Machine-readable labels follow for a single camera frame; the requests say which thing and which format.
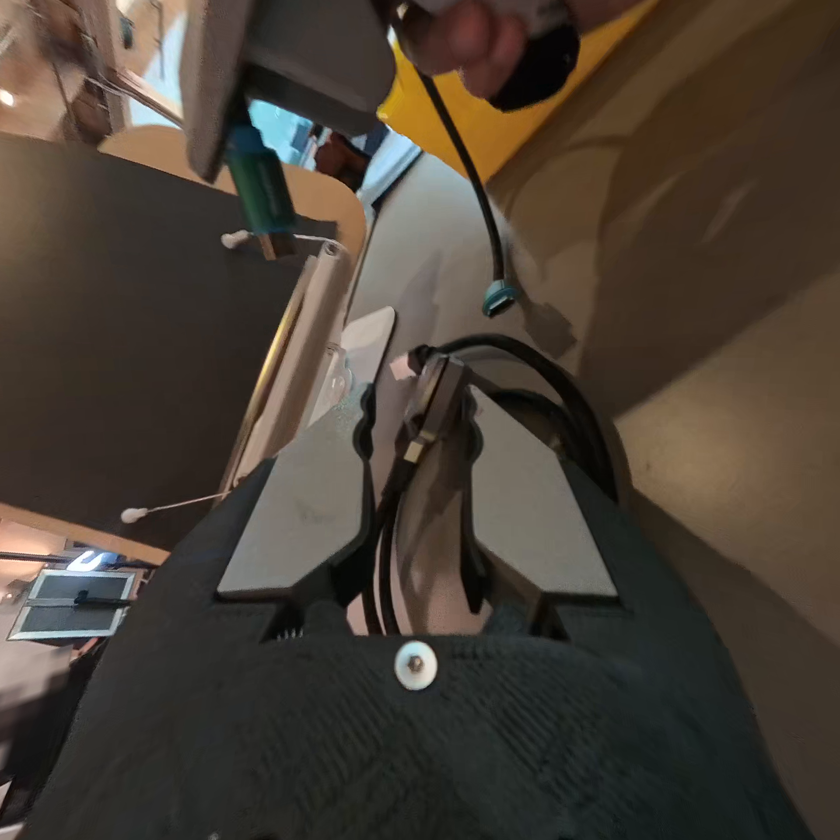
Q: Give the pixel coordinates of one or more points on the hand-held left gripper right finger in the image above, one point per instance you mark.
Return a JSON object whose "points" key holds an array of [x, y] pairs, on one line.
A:
{"points": [[538, 518]]}

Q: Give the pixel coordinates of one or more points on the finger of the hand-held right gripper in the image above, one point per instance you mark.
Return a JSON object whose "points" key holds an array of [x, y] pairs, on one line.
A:
{"points": [[315, 72], [210, 79]]}

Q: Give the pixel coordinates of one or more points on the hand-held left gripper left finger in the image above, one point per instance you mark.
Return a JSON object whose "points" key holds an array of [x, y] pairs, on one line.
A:
{"points": [[308, 505]]}

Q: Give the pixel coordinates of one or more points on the yellow plastic bin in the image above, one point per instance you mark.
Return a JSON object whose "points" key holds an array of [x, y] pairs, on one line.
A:
{"points": [[525, 124]]}

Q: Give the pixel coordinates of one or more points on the person's right hand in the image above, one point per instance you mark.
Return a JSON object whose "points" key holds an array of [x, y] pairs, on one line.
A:
{"points": [[472, 39]]}

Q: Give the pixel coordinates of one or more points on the wooden book stand white base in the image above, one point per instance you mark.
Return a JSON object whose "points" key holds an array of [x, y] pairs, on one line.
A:
{"points": [[131, 328]]}

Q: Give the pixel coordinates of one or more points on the grey framed panel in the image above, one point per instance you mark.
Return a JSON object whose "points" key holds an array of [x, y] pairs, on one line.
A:
{"points": [[65, 620]]}

